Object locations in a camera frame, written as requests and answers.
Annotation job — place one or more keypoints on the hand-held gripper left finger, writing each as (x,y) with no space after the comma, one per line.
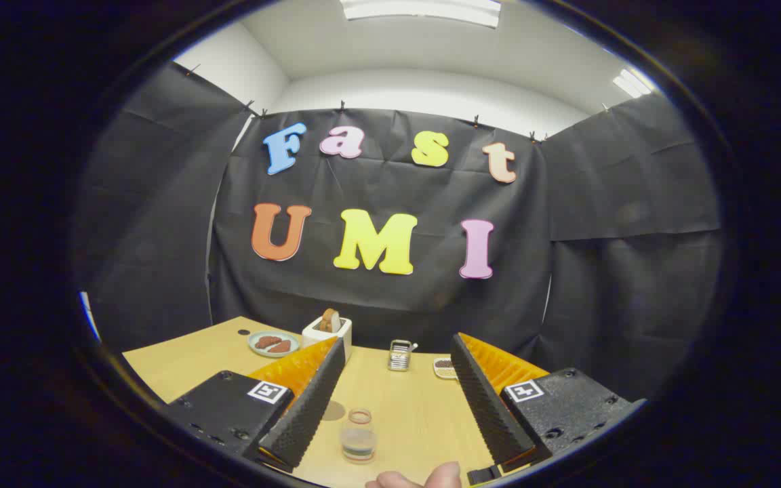
(309,407)

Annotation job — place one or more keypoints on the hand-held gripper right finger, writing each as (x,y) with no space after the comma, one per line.
(489,407)

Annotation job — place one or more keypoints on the round brown coaster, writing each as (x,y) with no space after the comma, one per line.
(335,411)

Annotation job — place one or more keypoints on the clear plastic juice bottle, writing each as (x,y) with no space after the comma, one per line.
(359,437)

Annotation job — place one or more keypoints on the white divided snack dish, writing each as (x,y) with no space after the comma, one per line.
(443,369)

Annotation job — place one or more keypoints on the brown meat slice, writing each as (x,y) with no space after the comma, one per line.
(267,341)
(281,347)

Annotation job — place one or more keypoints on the white toaster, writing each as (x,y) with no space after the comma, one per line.
(316,336)

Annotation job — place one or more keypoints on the wooden table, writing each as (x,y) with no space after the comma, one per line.
(417,413)

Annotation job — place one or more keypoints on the pale green plate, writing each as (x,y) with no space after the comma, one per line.
(258,351)

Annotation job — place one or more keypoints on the brown bread slice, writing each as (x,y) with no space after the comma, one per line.
(329,320)

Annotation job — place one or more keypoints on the small ceiling light panel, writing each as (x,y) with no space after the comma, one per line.
(632,83)

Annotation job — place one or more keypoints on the long ceiling light panel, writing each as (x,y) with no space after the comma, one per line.
(421,10)

